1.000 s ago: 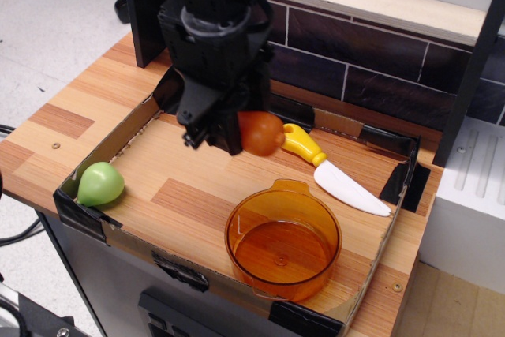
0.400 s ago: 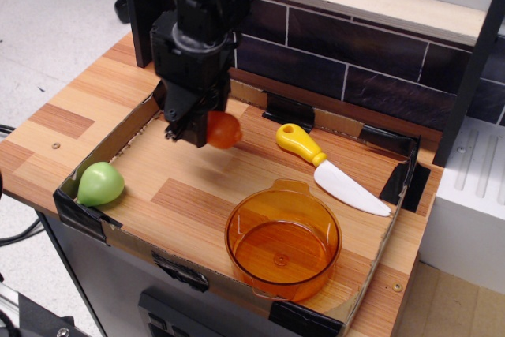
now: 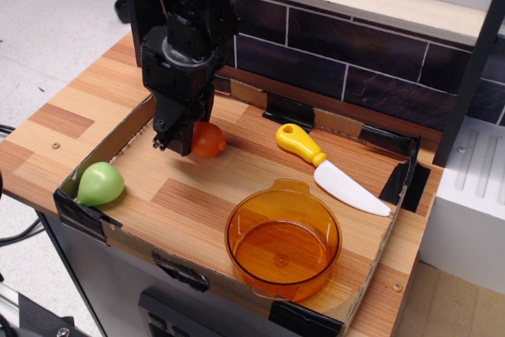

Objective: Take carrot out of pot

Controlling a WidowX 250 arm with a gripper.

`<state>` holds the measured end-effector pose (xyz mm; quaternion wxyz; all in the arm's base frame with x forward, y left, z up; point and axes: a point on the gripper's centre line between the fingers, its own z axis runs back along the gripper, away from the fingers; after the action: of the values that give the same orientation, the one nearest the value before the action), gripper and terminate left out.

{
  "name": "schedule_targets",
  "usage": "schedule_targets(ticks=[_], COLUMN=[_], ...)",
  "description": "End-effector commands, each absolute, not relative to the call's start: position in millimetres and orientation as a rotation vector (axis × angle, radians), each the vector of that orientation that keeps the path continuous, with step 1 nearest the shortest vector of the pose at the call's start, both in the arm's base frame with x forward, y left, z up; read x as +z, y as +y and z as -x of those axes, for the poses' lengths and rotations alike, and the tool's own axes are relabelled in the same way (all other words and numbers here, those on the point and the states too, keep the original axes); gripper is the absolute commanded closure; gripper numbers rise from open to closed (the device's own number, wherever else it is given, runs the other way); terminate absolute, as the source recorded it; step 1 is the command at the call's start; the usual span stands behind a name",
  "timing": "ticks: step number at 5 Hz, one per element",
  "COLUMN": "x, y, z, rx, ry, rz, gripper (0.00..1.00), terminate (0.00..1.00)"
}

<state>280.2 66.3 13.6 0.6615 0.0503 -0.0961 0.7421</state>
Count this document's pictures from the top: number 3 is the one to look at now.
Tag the black equipment bottom left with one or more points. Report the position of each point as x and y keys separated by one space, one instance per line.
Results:
x=20 y=316

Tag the black vertical post left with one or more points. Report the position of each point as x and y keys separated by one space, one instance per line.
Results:
x=138 y=9

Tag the black vertical post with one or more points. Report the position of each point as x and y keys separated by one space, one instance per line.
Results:
x=138 y=9
x=482 y=49

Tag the white grooved block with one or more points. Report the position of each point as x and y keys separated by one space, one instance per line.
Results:
x=464 y=235

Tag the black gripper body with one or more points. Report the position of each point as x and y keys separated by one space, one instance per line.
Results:
x=175 y=80

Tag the transparent orange plastic pot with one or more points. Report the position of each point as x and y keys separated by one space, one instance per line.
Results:
x=283 y=241

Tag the cardboard fence with black tape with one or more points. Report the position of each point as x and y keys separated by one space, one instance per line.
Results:
x=164 y=236

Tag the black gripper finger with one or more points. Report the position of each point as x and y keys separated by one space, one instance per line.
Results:
x=180 y=138
x=205 y=104

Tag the dark brick backsplash panel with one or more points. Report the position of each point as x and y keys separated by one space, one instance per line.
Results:
x=398 y=73

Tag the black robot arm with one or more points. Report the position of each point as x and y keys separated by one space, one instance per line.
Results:
x=194 y=26

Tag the black caster wheel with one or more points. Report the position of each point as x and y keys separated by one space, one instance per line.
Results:
x=121 y=9

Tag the green toy pear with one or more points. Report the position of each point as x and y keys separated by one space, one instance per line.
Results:
x=100 y=183

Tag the orange toy carrot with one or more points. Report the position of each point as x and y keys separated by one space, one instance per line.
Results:
x=208 y=140

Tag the black vertical post right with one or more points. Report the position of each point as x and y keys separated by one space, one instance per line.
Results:
x=482 y=49

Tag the yellow handled toy knife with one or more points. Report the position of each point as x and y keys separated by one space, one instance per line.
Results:
x=294 y=139

